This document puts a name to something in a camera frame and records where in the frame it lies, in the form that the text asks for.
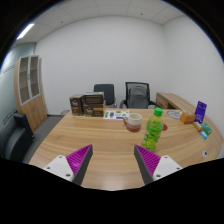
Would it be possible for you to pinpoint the small tan box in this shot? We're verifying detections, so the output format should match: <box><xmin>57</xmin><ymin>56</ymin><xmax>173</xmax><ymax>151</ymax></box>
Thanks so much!
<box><xmin>192</xmin><ymin>121</ymin><xmax>204</xmax><ymax>133</ymax></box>

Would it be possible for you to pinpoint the grey mesh office chair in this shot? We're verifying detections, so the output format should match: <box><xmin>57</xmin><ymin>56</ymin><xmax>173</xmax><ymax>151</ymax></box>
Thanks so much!
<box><xmin>119</xmin><ymin>81</ymin><xmax>161</xmax><ymax>110</ymax></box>

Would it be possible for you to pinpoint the white sheet with grey ring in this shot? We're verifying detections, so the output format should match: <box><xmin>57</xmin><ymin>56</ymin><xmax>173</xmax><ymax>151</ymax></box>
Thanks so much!
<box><xmin>166</xmin><ymin>109</ymin><xmax>184</xmax><ymax>121</ymax></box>

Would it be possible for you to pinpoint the printed green purple paper sheet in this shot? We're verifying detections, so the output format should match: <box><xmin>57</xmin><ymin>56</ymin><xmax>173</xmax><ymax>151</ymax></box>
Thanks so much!
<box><xmin>102</xmin><ymin>109</ymin><xmax>131</xmax><ymax>121</ymax></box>

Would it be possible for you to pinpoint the small dark brown box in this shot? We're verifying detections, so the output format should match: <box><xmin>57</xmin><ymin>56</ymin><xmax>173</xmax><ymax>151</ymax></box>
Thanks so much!
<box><xmin>69</xmin><ymin>94</ymin><xmax>85</xmax><ymax>117</ymax></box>

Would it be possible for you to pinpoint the tan and brown carton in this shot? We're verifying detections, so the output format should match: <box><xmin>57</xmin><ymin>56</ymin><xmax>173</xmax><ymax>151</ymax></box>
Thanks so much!
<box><xmin>82</xmin><ymin>101</ymin><xmax>107</xmax><ymax>118</ymax></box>

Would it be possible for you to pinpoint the long ceiling light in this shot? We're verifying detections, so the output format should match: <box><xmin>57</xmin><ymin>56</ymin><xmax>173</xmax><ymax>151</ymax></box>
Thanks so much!
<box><xmin>16</xmin><ymin>22</ymin><xmax>36</xmax><ymax>41</ymax></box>

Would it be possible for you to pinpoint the wooden shelf unit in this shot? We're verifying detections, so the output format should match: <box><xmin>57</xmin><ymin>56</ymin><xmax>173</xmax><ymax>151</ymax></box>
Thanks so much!
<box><xmin>13</xmin><ymin>54</ymin><xmax>48</xmax><ymax>133</ymax></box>

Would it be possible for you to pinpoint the wooden side desk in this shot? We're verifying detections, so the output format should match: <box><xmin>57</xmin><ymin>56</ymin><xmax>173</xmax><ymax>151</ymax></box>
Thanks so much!
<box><xmin>155</xmin><ymin>92</ymin><xmax>198</xmax><ymax>114</ymax></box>

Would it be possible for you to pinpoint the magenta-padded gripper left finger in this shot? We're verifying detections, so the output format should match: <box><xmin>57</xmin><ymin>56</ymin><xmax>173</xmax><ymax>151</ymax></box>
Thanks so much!
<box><xmin>43</xmin><ymin>144</ymin><xmax>94</xmax><ymax>186</ymax></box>

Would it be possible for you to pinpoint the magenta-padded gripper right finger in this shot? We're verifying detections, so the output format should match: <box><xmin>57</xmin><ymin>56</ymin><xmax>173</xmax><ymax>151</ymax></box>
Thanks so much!
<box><xmin>133</xmin><ymin>144</ymin><xmax>184</xmax><ymax>185</ymax></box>

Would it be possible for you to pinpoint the black leather sofa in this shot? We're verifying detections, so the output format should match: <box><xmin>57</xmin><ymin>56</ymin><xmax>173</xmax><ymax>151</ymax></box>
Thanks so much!
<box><xmin>0</xmin><ymin>112</ymin><xmax>35</xmax><ymax>163</ymax></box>

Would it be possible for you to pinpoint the small green box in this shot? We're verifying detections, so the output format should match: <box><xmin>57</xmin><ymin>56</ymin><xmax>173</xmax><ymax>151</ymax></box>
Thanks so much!
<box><xmin>200</xmin><ymin>122</ymin><xmax>213</xmax><ymax>136</ymax></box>

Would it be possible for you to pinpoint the dark brown carton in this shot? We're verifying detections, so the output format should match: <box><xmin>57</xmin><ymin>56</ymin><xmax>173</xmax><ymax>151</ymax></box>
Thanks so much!
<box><xmin>81</xmin><ymin>92</ymin><xmax>105</xmax><ymax>107</ymax></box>

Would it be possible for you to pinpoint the purple package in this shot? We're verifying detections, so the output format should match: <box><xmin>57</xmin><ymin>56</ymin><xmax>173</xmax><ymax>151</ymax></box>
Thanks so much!
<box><xmin>194</xmin><ymin>100</ymin><xmax>208</xmax><ymax>125</ymax></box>

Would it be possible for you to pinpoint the black office chair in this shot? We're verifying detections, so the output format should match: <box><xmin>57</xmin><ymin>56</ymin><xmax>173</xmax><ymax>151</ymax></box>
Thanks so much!
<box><xmin>93</xmin><ymin>83</ymin><xmax>118</xmax><ymax>108</ymax></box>

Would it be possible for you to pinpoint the pink and white mug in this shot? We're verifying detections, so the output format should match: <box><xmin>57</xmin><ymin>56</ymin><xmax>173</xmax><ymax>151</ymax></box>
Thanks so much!
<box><xmin>122</xmin><ymin>113</ymin><xmax>143</xmax><ymax>133</ymax></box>

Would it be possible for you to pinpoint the green drink bottle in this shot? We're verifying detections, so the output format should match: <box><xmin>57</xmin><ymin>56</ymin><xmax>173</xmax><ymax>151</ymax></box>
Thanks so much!
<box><xmin>140</xmin><ymin>107</ymin><xmax>165</xmax><ymax>153</ymax></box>

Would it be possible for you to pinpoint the orange cardboard box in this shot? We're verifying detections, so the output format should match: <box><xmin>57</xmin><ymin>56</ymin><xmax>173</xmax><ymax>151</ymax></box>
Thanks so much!
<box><xmin>180</xmin><ymin>111</ymin><xmax>197</xmax><ymax>125</ymax></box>

